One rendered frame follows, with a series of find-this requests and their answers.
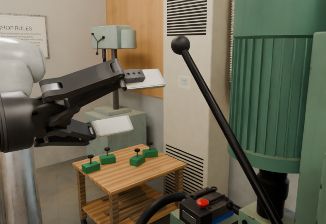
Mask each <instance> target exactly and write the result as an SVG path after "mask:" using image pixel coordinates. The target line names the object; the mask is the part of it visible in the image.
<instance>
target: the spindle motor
mask: <svg viewBox="0 0 326 224"><path fill-rule="evenodd" d="M315 32H326V0H234V20H233V38H234V39H233V43H232V63H231V83H230V104H229V126H230V128H231V130H232V131H233V133H234V135H235V137H236V139H237V141H238V142H239V144H240V146H241V148H242V150H243V151H244V153H245V155H246V157H247V159H248V160H249V162H250V164H251V166H252V167H255V168H258V169H262V170H266V171H271V172H278V173H288V174H299V170H300V160H301V151H302V141H303V132H304V122H305V113H306V103H307V94H308V84H309V75H310V62H311V52H312V43H313V35H314V33H315Z"/></svg>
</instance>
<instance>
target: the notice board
mask: <svg viewBox="0 0 326 224"><path fill-rule="evenodd" d="M0 37H7V38H15V39H20V40H24V41H27V42H30V43H33V44H35V45H36V46H38V47H39V48H41V49H42V51H43V54H44V56H45V59H49V43H48V30H47V18H46V16H43V15H27V14H12V13H0Z"/></svg>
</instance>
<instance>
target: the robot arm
mask: <svg viewBox="0 0 326 224"><path fill-rule="evenodd" d="M45 73H46V61H45V56H44V54H43V51H42V49H41V48H39V47H38V46H36V45H35V44H33V43H30V42H27V41H24V40H20V39H15V38H7V37H0V222H1V224H43V222H42V214H41V206H40V198H39V191H38V183H37V175H36V167H35V160H34V152H33V150H34V148H33V147H44V146H87V145H89V144H90V143H89V141H92V140H94V139H95V138H100V137H105V136H110V135H115V134H119V133H124V132H129V131H133V129H134V128H133V126H132V123H131V121H130V118H129V116H128V115H126V116H120V117H114V118H108V119H102V120H96V121H92V123H91V122H90V121H89V122H88V123H84V122H80V121H77V120H74V119H72V117H73V116H74V114H76V113H78V112H79V111H80V109H81V107H83V106H85V105H87V104H89V103H91V102H93V101H95V100H97V99H99V98H101V97H103V96H105V95H107V94H109V93H111V92H113V91H115V90H117V89H119V88H120V89H121V91H122V92H125V91H135V90H144V89H152V88H161V87H165V86H166V83H165V81H164V79H163V77H162V75H161V73H160V71H159V69H145V70H141V69H134V70H133V69H129V70H123V69H122V66H121V64H120V62H119V60H118V59H112V60H109V61H106V62H103V63H100V64H97V65H94V66H91V67H88V68H85V69H82V70H79V71H76V72H73V73H70V74H67V75H64V76H61V77H58V78H51V79H44V80H41V79H42V78H43V77H44V75H45ZM37 82H39V85H40V89H41V93H42V95H41V96H38V97H33V98H30V95H31V93H32V88H33V84H34V83H37ZM65 98H67V99H68V100H66V99H65ZM79 138H80V139H81V140H79Z"/></svg>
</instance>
